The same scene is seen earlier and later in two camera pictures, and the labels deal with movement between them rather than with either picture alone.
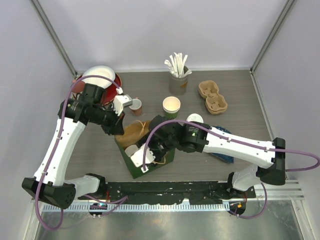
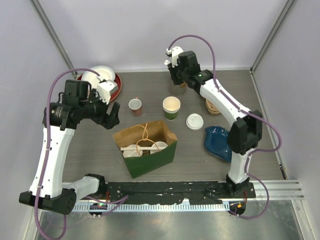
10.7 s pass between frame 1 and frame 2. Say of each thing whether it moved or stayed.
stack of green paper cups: stayed
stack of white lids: stayed
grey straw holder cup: stayed
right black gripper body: moved
